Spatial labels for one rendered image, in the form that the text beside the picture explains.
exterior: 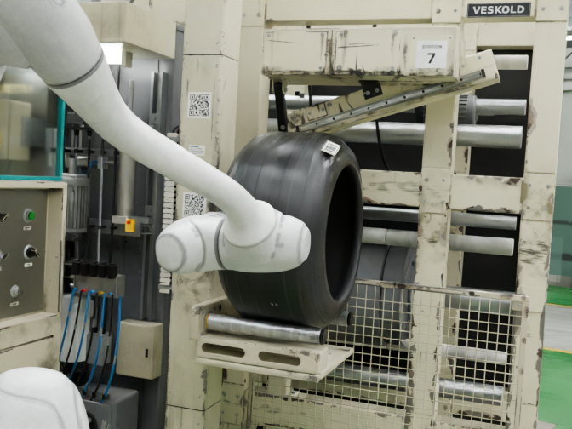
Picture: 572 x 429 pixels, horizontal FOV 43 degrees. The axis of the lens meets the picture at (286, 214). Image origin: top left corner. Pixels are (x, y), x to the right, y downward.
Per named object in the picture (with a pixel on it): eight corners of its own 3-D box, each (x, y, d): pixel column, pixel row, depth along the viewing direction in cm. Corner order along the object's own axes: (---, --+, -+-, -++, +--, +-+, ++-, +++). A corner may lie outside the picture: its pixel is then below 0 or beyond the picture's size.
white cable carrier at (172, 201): (158, 292, 219) (167, 132, 216) (167, 289, 224) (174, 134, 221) (172, 294, 217) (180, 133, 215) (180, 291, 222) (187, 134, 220)
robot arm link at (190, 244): (185, 261, 152) (243, 263, 148) (146, 281, 138) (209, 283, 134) (180, 210, 151) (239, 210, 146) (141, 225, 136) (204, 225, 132)
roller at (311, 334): (210, 312, 209) (208, 328, 208) (203, 312, 205) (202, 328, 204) (328, 328, 197) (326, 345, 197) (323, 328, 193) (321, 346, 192)
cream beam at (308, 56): (260, 75, 232) (262, 28, 231) (286, 85, 256) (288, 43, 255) (454, 77, 212) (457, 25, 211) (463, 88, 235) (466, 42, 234)
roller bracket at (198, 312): (188, 340, 202) (190, 306, 202) (244, 317, 239) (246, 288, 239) (198, 342, 201) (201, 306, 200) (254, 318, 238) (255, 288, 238)
